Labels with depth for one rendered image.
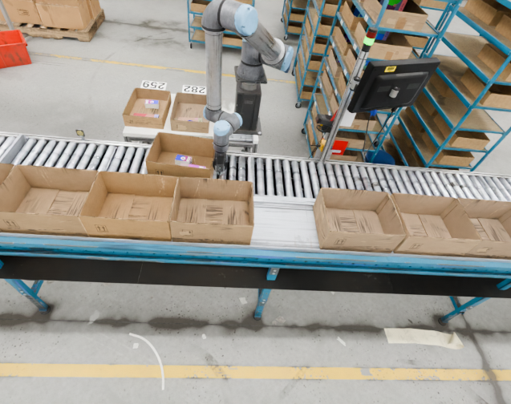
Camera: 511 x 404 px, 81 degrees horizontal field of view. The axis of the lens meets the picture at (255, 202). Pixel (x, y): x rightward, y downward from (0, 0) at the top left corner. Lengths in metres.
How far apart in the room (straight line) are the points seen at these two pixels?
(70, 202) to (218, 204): 0.77
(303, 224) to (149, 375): 1.35
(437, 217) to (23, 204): 2.29
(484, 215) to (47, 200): 2.50
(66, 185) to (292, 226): 1.23
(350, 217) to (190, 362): 1.37
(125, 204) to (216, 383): 1.25
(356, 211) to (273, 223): 0.52
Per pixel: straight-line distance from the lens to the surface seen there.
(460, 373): 2.80
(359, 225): 1.79
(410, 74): 2.00
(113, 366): 2.30
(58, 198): 1.87
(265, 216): 1.66
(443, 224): 2.10
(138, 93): 2.74
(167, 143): 2.14
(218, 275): 1.74
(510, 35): 3.00
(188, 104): 2.67
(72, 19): 5.77
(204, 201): 1.68
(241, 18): 1.51
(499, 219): 2.39
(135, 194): 1.76
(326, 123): 2.13
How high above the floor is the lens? 2.18
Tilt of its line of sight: 49 degrees down
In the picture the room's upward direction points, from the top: 11 degrees clockwise
